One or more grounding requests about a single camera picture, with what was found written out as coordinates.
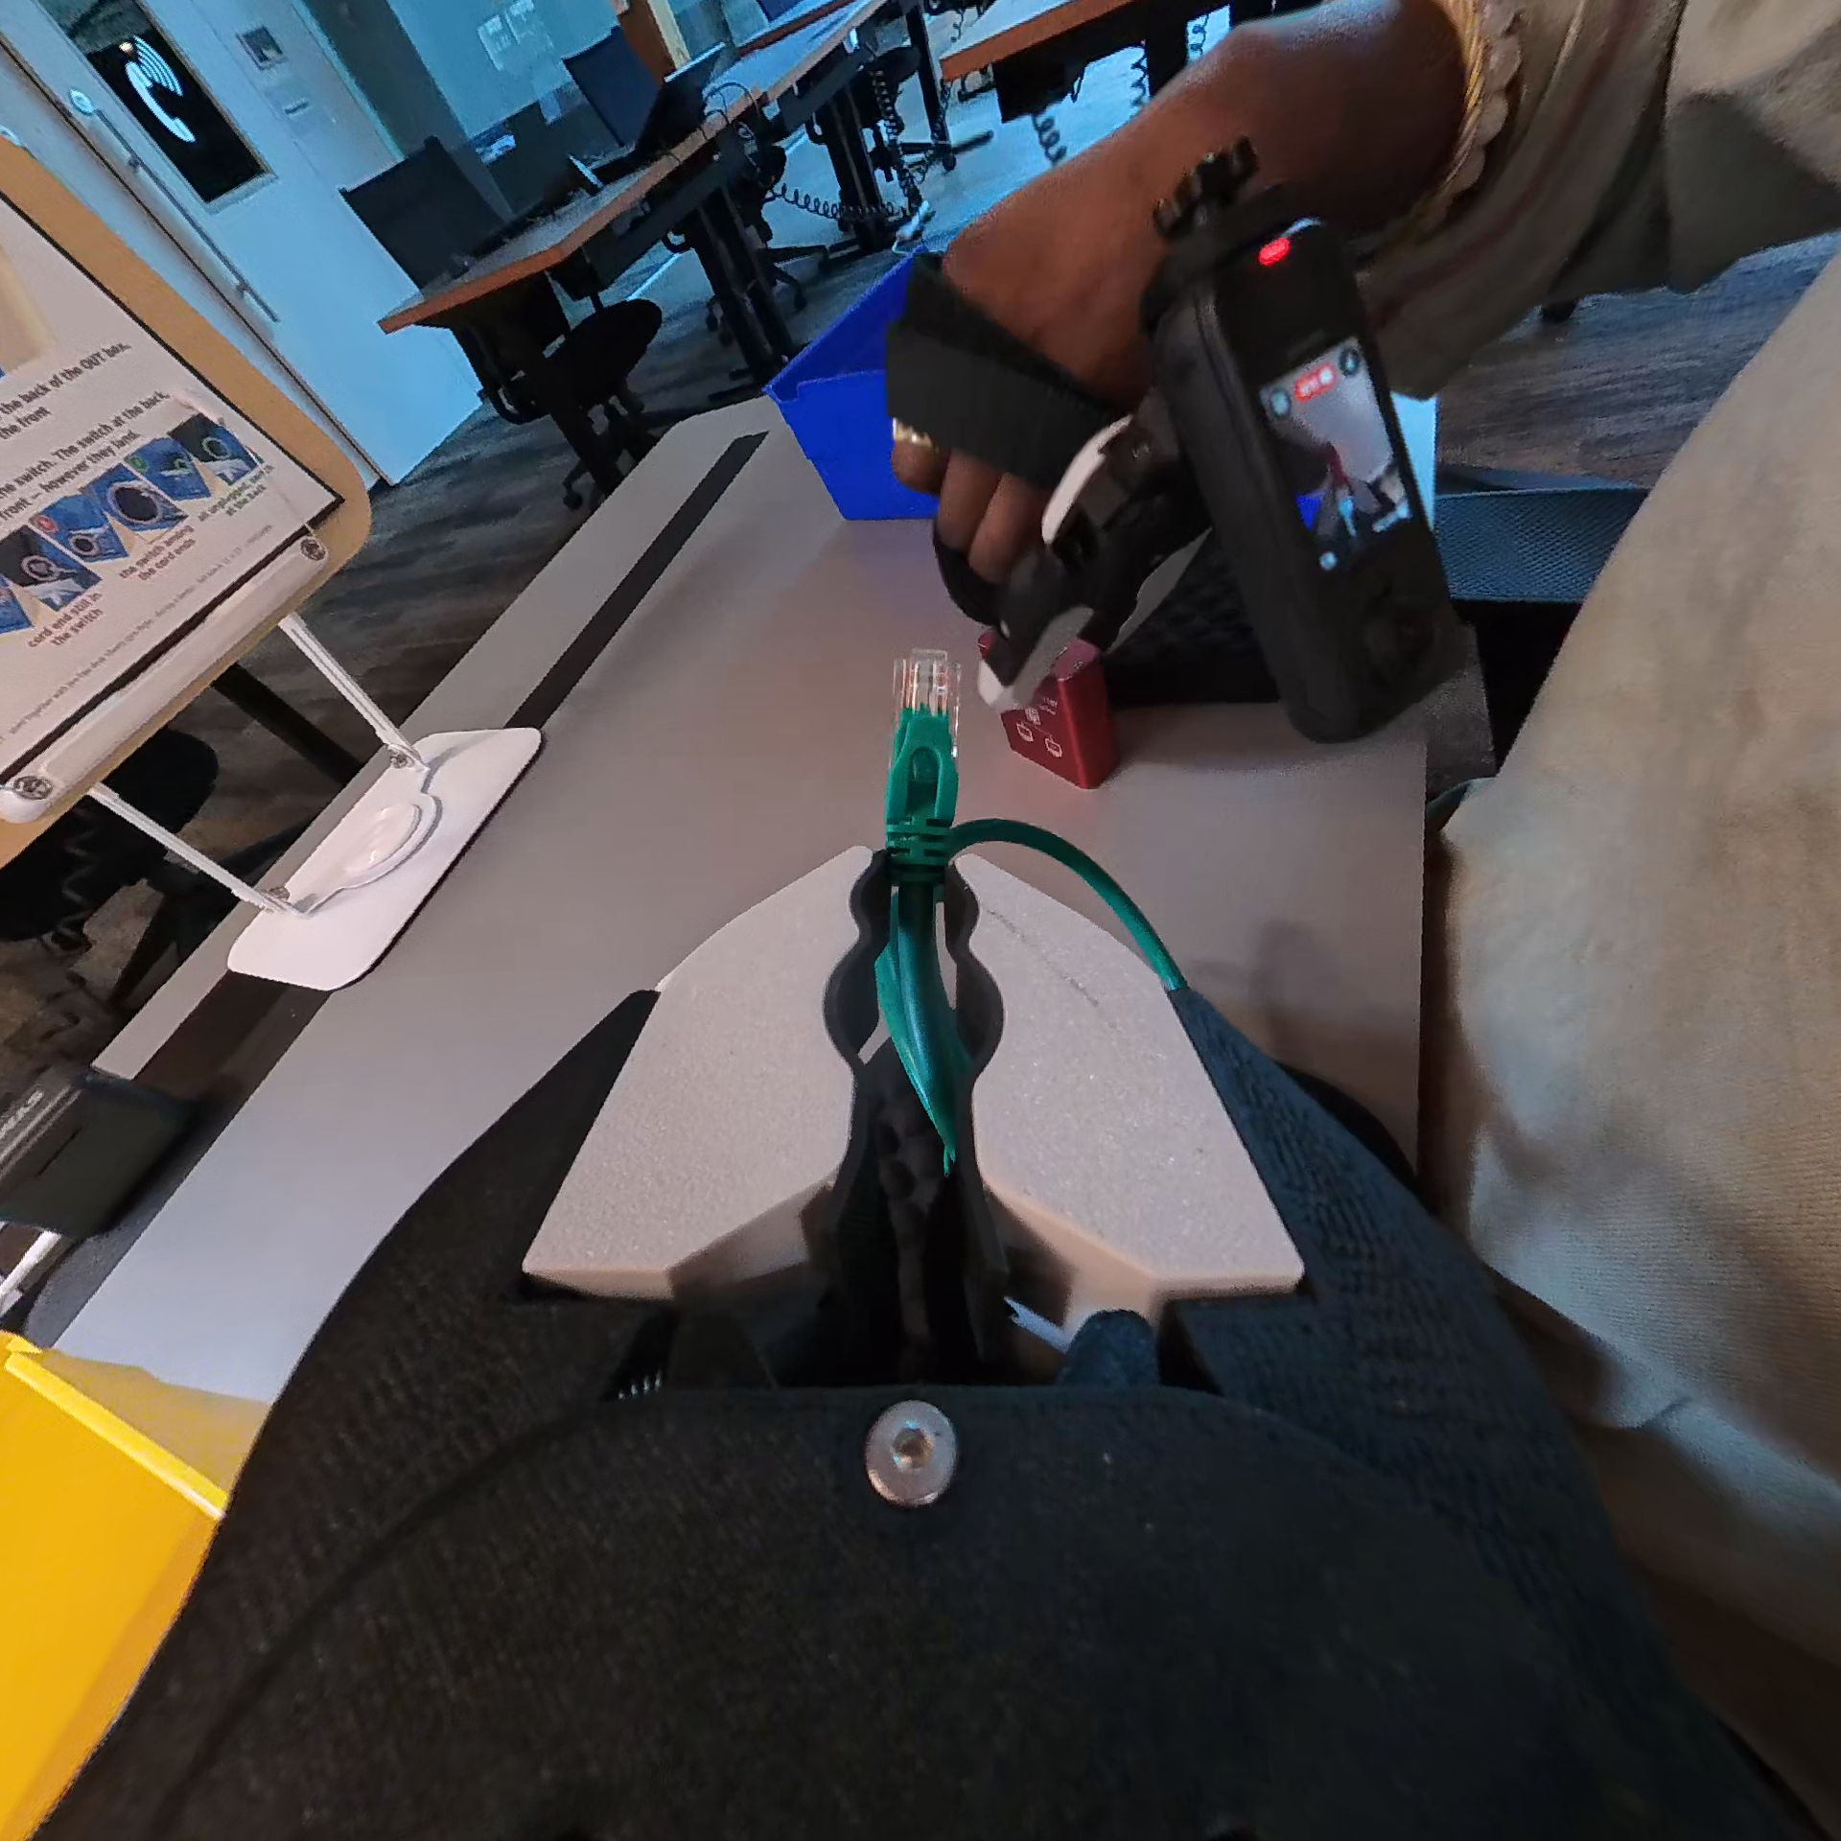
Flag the red ethernet splitter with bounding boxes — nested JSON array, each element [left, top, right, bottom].
[[991, 639, 1124, 790]]

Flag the instruction sign on white stand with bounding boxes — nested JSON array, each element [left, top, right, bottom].
[[0, 137, 546, 995]]

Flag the yellow plastic bin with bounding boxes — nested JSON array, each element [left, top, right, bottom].
[[0, 1331, 235, 1841]]

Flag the green ethernet cable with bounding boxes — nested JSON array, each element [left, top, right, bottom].
[[873, 650, 1187, 1175]]

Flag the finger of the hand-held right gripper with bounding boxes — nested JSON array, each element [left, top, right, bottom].
[[1115, 525, 1227, 653], [978, 570, 1140, 708]]

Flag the gold bracelets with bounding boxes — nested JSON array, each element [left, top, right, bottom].
[[1416, 0, 1528, 253]]

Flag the wooden office table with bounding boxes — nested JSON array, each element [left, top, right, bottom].
[[380, 137, 748, 477]]

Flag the black laptop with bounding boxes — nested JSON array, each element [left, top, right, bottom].
[[591, 42, 734, 186]]

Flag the large grey power box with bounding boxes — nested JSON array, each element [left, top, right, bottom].
[[0, 1066, 196, 1239]]

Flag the black tape strip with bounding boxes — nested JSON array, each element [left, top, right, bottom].
[[510, 433, 771, 732]]

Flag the grey desk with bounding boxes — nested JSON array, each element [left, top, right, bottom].
[[27, 393, 1442, 1404]]

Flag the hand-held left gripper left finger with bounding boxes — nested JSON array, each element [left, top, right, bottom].
[[520, 848, 887, 1296]]

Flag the person's pale sweater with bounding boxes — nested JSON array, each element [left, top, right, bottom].
[[1416, 261, 1841, 1841]]

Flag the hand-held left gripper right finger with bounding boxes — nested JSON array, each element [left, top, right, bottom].
[[954, 853, 1307, 1327]]

